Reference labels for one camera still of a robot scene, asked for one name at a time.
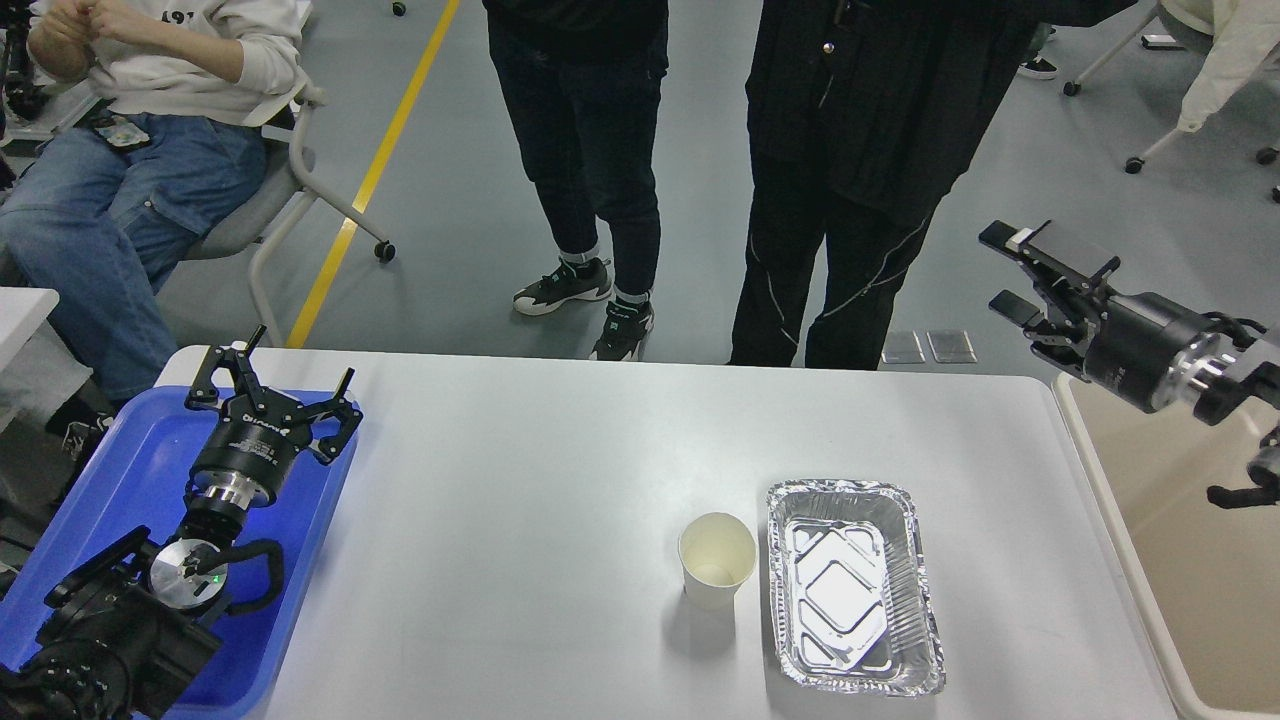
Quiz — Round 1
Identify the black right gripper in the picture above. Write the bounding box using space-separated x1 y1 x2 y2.
978 222 1251 413

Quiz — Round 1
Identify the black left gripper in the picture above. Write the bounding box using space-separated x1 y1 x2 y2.
184 325 364 509

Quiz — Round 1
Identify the white paper cup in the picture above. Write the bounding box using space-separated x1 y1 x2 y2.
678 512 756 610

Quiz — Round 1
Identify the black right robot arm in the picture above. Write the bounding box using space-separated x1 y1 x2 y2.
978 222 1279 427

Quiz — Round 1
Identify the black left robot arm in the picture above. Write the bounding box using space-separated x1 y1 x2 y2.
3 347 364 719

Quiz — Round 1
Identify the blue plastic tray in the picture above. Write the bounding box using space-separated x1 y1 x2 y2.
1 386 356 719

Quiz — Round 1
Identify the grey rolling chair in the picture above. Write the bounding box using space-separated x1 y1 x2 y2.
186 81 396 345

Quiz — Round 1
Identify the person in black jacket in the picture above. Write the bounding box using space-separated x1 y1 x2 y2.
730 1 1126 370

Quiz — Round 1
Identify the person with white sneakers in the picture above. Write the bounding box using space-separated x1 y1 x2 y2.
1018 23 1059 81

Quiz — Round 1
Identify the seated person in jeans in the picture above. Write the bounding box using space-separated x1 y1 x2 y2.
1 1 305 410

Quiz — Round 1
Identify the white side table corner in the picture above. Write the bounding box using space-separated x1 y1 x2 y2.
0 286 60 372

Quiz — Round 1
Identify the white jacket on chair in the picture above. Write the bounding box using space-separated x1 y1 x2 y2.
1158 1 1279 133

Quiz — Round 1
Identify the beige plastic bin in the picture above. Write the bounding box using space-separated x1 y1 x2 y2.
1053 374 1279 719

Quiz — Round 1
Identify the aluminium foil tray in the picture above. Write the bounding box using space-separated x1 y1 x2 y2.
765 479 946 697

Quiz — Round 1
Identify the person in dark trousers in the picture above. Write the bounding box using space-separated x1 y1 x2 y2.
484 1 669 361

